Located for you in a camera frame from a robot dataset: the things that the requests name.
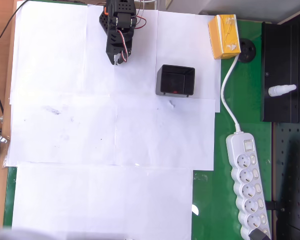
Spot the black square container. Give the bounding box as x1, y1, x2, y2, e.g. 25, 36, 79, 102
155, 64, 196, 99

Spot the yellow cardboard box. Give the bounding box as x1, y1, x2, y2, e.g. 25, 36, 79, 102
207, 14, 242, 60

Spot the white paper sheet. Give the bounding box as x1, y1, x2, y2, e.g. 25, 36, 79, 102
86, 3, 159, 98
11, 161, 195, 240
156, 10, 222, 114
5, 94, 216, 172
9, 0, 89, 106

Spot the green table mat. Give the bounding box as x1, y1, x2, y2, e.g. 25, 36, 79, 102
2, 0, 275, 240

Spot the black metal shelf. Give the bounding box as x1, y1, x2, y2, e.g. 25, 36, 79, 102
260, 12, 300, 124

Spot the small white bottle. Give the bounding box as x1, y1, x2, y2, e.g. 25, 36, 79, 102
267, 84, 297, 98

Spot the white power strip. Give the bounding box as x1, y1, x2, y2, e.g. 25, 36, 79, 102
225, 131, 273, 240

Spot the black pegboard panel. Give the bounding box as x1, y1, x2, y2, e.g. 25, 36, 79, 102
271, 121, 300, 240

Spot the black power plug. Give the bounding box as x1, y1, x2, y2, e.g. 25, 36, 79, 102
248, 228, 271, 240

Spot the white power cable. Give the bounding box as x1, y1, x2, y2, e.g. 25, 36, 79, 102
220, 53, 242, 134

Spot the thin black cable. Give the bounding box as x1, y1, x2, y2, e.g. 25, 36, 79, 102
0, 0, 29, 51

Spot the black round cable grommet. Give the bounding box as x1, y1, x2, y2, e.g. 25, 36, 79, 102
235, 37, 257, 64

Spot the black bracket clip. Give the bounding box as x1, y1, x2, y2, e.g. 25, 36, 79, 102
264, 199, 286, 212

